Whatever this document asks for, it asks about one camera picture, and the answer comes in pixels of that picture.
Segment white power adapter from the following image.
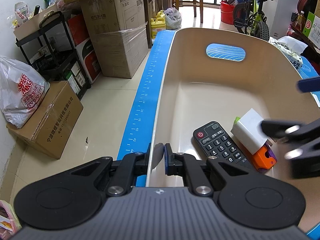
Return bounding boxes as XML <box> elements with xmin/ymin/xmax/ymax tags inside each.
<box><xmin>231</xmin><ymin>109</ymin><xmax>273</xmax><ymax>155</ymax></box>

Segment beige plastic storage bin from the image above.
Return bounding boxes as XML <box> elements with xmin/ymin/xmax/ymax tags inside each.
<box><xmin>143</xmin><ymin>28</ymin><xmax>319</xmax><ymax>239</ymax></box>

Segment orange green toy knife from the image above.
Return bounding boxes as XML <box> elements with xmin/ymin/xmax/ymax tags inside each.
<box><xmin>233</xmin><ymin>116</ymin><xmax>278</xmax><ymax>173</ymax></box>

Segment white tissue pack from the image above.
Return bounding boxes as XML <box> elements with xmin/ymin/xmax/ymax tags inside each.
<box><xmin>268</xmin><ymin>36</ymin><xmax>308</xmax><ymax>70</ymax></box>

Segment green white carton box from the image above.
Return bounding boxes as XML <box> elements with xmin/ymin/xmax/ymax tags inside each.
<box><xmin>303</xmin><ymin>12</ymin><xmax>320</xmax><ymax>49</ymax></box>

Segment black remote control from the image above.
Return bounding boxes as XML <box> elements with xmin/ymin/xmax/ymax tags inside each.
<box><xmin>193</xmin><ymin>121</ymin><xmax>255</xmax><ymax>170</ymax></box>

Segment brown cardboard box on floor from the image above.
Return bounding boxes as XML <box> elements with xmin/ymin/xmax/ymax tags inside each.
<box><xmin>7</xmin><ymin>81</ymin><xmax>83</xmax><ymax>159</ymax></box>

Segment white chest freezer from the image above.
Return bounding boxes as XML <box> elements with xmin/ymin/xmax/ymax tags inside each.
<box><xmin>263</xmin><ymin>0</ymin><xmax>299</xmax><ymax>39</ymax></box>

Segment blue silicone baking mat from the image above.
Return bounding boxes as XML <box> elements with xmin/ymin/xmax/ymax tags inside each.
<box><xmin>119</xmin><ymin>28</ymin><xmax>319</xmax><ymax>239</ymax></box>

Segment green black kids bicycle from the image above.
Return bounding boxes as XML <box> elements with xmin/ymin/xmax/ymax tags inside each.
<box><xmin>233</xmin><ymin>0</ymin><xmax>272</xmax><ymax>41</ymax></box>

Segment red plastic bucket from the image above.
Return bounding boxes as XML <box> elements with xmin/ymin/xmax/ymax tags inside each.
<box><xmin>220</xmin><ymin>1</ymin><xmax>235</xmax><ymax>25</ymax></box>

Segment white red plastic bag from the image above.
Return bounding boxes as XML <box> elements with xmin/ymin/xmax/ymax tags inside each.
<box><xmin>1</xmin><ymin>56</ymin><xmax>50</xmax><ymax>128</ymax></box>

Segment black metal shelf rack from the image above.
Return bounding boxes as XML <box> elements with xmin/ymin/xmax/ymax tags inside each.
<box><xmin>16</xmin><ymin>11</ymin><xmax>91</xmax><ymax>99</ymax></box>

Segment grey plastic bag on floor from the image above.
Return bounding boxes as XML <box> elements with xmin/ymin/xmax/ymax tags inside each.
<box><xmin>164</xmin><ymin>7</ymin><xmax>182</xmax><ymax>30</ymax></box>

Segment red white appliance box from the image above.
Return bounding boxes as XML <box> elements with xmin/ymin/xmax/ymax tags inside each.
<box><xmin>67</xmin><ymin>15</ymin><xmax>101</xmax><ymax>84</ymax></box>

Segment large wrapped cardboard box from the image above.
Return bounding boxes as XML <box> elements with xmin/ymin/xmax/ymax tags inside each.
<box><xmin>90</xmin><ymin>24</ymin><xmax>148</xmax><ymax>79</ymax></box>

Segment yellow detergent jug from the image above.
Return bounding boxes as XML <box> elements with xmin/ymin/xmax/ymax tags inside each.
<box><xmin>150</xmin><ymin>10</ymin><xmax>166</xmax><ymax>41</ymax></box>

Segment middle stacked cardboard box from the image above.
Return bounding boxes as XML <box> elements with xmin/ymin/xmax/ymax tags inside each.
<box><xmin>80</xmin><ymin>0</ymin><xmax>145</xmax><ymax>35</ymax></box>

